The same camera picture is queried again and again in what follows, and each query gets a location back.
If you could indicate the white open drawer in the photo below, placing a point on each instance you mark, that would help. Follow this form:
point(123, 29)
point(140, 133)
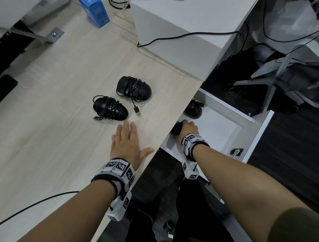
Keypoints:
point(224, 124)

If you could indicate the grey metal desk bracket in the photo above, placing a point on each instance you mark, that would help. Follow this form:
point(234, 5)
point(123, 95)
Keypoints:
point(47, 33)

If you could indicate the person's left little finger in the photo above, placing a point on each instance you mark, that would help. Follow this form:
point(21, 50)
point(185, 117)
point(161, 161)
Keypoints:
point(113, 142)

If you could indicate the person's right fingers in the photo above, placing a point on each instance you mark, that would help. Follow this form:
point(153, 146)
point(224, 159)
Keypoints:
point(187, 122)

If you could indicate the person's left thumb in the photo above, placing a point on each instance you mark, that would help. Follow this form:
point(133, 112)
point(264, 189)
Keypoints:
point(147, 151)

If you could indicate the person's left hand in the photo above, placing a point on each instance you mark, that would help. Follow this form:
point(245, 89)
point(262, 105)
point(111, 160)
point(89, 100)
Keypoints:
point(128, 149)

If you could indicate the person's right forearm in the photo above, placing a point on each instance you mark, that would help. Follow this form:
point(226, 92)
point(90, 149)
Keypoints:
point(244, 189)

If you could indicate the person's right hand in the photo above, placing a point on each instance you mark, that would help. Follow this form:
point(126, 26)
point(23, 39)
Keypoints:
point(189, 130)

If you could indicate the person's black trousers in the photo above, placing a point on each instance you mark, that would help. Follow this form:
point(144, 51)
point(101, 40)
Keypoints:
point(194, 212)

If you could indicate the olive green sleeve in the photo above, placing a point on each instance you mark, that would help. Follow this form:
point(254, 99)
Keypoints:
point(296, 226)

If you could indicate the drawer lock with key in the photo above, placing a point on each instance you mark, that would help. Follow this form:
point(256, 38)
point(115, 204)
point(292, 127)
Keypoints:
point(236, 151)

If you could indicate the blue cardboard box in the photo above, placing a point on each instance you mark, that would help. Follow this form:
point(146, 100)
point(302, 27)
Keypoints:
point(96, 11)

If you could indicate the white wrist tracker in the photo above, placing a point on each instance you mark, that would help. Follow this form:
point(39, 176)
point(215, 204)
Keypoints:
point(190, 149)
point(119, 174)

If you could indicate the white left wrist tracker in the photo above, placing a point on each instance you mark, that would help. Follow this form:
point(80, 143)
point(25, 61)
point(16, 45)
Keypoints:
point(119, 174)

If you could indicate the person's left forearm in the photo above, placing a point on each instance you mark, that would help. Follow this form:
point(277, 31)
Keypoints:
point(74, 214)

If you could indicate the white desk partition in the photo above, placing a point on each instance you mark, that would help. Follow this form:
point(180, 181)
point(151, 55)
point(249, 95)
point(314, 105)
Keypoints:
point(184, 32)

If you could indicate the white right wrist tracker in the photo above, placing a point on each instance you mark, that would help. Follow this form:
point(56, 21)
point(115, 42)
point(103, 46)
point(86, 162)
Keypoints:
point(190, 149)

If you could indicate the person's left middle finger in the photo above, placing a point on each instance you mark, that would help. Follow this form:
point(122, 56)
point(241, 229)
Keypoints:
point(125, 131)

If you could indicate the grey chair base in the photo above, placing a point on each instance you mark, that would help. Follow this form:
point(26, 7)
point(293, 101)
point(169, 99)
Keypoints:
point(274, 74)

